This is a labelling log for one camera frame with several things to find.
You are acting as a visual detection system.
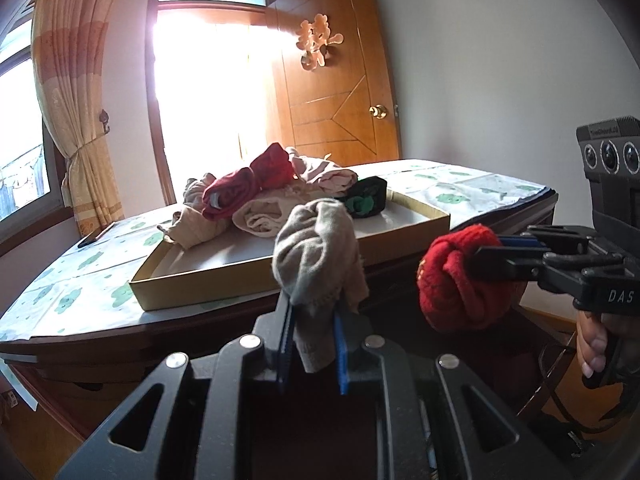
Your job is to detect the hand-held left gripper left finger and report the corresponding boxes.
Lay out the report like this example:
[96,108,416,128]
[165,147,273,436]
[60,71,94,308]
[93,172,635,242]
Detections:
[60,294,297,480]

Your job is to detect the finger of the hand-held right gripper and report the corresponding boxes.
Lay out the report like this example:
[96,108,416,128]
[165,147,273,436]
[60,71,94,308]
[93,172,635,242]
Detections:
[472,244,626,292]
[497,224,609,257]

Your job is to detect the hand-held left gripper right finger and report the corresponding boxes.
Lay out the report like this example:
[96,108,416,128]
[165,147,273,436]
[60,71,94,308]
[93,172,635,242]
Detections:
[334,309,581,480]

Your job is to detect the orange-red knit sock bundle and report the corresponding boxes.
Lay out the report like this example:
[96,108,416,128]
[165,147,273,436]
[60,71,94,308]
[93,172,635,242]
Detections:
[417,225,526,332]

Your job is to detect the shallow cardboard box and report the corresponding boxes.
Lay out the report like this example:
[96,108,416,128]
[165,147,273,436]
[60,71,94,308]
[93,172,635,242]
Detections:
[129,190,451,312]

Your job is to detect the beige sock bundle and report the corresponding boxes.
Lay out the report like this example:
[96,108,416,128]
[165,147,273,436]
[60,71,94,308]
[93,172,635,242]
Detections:
[272,199,371,373]

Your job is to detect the white underwear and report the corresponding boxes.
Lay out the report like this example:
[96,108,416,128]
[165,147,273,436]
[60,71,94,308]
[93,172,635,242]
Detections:
[232,192,306,238]

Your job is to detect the black and green sock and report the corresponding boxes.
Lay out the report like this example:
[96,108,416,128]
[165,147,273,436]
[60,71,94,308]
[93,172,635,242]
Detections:
[342,176,390,219]

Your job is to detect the beige underwear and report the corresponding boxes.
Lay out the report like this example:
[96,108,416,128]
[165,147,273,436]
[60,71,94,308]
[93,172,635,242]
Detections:
[157,174,236,250]

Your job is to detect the red underwear grey waistband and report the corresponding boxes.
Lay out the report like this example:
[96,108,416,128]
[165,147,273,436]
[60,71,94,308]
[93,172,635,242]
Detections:
[201,167,261,221]

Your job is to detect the dark phone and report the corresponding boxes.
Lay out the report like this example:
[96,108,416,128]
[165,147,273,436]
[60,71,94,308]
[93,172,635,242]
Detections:
[77,222,117,248]

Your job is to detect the white cloth green prints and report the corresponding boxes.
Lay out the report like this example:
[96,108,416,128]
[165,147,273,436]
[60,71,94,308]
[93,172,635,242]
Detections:
[0,159,556,356]

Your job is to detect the orange wooden door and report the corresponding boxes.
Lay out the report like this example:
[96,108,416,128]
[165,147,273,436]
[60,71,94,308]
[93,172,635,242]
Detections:
[265,0,403,166]

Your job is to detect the peach paper door decoration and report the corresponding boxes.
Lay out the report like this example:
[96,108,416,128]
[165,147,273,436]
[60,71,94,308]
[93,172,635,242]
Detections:
[296,14,346,72]

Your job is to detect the orange and cream curtain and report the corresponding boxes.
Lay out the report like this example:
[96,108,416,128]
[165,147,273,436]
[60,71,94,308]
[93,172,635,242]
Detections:
[31,0,126,233]

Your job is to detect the brown framed window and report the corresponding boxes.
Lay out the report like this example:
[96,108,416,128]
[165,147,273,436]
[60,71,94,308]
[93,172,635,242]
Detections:
[0,10,68,231]

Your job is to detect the black cable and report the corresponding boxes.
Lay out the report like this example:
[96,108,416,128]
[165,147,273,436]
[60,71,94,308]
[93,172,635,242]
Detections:
[517,337,640,436]

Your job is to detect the brown doorway frame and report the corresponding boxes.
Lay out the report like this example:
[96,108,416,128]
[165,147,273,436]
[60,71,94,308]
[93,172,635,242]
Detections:
[144,0,286,206]

